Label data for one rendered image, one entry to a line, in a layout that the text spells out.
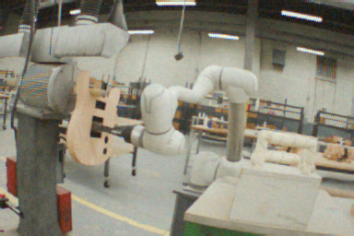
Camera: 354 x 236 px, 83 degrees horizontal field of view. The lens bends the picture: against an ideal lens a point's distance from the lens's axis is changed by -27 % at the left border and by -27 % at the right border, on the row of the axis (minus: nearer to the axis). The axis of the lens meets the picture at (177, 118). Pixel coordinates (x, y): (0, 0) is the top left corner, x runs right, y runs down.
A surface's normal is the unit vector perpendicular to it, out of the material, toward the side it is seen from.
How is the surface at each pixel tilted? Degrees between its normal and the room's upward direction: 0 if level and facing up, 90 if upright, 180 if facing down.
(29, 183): 90
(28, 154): 90
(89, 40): 90
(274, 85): 90
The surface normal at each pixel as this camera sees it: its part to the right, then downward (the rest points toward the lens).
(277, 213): -0.29, 0.01
